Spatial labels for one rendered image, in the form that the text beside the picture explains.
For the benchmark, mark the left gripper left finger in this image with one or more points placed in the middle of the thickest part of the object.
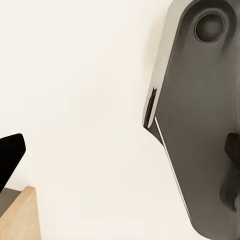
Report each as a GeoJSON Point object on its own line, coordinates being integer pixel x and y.
{"type": "Point", "coordinates": [12, 149]}

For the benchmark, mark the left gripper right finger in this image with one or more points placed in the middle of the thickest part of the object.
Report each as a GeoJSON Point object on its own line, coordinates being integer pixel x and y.
{"type": "Point", "coordinates": [232, 148]}

